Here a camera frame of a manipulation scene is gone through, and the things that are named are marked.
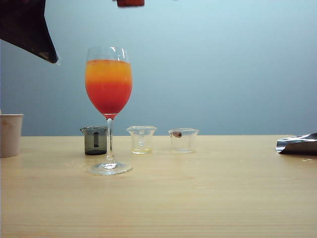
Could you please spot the clear measuring cup yellow residue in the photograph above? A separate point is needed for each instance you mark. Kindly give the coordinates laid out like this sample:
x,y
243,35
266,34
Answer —
x,y
141,141

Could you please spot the beige paper cup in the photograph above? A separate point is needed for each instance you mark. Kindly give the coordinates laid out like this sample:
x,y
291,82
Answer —
x,y
10,136

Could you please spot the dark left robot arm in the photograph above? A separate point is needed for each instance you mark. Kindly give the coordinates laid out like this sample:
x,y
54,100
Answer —
x,y
22,24

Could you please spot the silver foil bag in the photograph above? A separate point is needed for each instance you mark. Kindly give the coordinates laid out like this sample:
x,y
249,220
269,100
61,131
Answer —
x,y
297,146

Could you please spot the amber measuring cup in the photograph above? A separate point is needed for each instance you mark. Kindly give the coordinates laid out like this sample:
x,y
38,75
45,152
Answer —
x,y
131,2

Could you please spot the wine glass with juice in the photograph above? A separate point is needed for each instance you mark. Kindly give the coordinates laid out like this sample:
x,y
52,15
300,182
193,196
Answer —
x,y
109,86

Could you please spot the grey tinted measuring cup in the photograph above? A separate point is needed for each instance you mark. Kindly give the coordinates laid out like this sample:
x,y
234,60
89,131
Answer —
x,y
89,142

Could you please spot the clear measuring cup brown spot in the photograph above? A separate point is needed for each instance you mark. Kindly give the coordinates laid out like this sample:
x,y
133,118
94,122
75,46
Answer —
x,y
183,142

